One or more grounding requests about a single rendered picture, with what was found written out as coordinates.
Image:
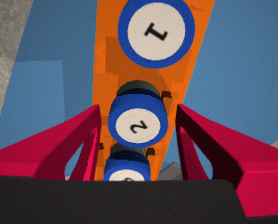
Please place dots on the grey key panel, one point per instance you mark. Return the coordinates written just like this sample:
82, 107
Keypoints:
171, 172

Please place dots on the orange tube rack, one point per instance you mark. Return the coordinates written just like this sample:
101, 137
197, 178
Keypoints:
112, 69

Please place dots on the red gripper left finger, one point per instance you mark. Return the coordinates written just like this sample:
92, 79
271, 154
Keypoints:
45, 154

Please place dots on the blue flat mat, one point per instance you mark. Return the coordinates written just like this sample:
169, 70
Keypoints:
234, 81

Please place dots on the blue screw cap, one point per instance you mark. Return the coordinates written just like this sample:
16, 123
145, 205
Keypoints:
126, 165
137, 118
156, 34

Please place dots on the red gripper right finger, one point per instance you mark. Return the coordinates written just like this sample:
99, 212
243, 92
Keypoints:
249, 164

